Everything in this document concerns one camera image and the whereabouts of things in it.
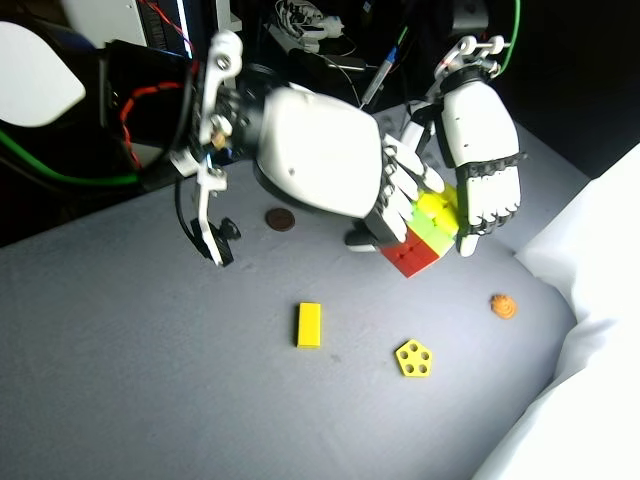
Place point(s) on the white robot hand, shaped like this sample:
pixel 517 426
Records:
pixel 320 150
pixel 477 125

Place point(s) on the multicoloured puzzle cube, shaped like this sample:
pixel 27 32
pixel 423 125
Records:
pixel 415 255

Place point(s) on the spare white robot hand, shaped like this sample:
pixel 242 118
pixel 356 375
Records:
pixel 310 25

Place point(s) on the brown sandwich cookie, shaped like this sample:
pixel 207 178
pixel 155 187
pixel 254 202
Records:
pixel 280 220

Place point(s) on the black flat device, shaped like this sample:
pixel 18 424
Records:
pixel 345 62

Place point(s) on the yellow rectangular block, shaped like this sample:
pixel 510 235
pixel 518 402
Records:
pixel 309 325

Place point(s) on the orange swirl toy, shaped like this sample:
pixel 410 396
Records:
pixel 503 307

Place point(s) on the white fabric sheet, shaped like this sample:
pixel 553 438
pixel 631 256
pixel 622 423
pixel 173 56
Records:
pixel 590 300

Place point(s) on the yellow pentagon block with holes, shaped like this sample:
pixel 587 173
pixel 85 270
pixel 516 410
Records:
pixel 415 359

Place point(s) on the white cabinet panel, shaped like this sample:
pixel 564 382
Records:
pixel 115 20

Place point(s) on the grey table cloth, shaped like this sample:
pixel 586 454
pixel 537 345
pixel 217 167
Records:
pixel 150 375

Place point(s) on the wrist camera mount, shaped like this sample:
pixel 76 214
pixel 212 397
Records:
pixel 212 240

